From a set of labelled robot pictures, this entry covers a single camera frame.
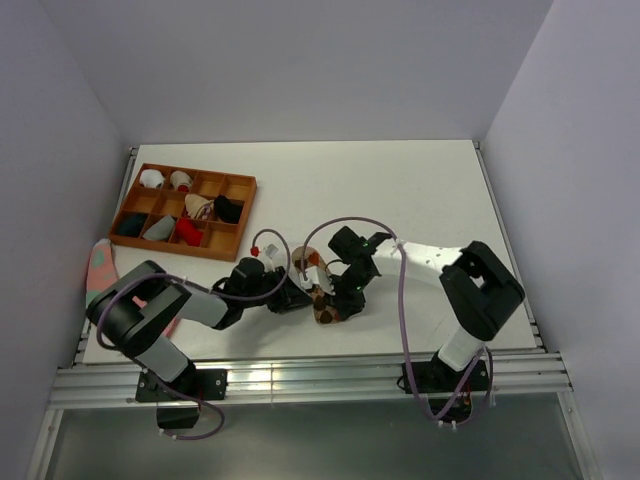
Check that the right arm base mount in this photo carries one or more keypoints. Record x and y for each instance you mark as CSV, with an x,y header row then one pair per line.
x,y
436,382

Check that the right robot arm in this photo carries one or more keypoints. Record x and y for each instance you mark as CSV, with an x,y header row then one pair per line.
x,y
482,292

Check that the beige red rolled sock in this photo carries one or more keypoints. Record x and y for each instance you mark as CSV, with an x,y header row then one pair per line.
x,y
181,181

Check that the aluminium frame rail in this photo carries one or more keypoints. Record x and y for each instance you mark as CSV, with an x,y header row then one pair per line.
x,y
313,380

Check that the orange compartment tray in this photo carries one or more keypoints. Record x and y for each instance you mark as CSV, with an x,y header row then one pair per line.
x,y
221,241

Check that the pink patterned sock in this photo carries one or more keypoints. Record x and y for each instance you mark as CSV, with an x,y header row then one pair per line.
x,y
101,271

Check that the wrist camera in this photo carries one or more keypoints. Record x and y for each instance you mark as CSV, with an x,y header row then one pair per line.
x,y
270,256
316,277

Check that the brown argyle sock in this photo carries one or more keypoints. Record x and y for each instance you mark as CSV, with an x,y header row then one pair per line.
x,y
303,258

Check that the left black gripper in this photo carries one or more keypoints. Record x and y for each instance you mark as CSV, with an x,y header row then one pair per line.
x,y
289,296

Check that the white rolled sock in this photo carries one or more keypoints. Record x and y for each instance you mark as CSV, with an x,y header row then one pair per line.
x,y
151,178

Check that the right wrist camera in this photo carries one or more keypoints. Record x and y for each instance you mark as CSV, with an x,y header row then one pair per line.
x,y
316,277

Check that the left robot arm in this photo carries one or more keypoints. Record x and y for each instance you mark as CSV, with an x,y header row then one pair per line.
x,y
134,312

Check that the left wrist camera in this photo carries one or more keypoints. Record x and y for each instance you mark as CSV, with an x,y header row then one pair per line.
x,y
270,256

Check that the black rolled sock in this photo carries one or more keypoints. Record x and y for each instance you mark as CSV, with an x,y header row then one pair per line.
x,y
227,210

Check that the dark teal rolled sock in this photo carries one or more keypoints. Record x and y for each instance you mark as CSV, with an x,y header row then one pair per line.
x,y
131,225

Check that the grey rolled sock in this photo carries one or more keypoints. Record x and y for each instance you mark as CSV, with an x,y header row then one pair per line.
x,y
161,230

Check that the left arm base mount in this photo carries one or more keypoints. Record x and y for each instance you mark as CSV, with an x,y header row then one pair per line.
x,y
182,403

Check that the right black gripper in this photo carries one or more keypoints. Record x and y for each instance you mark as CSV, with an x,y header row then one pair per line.
x,y
347,306

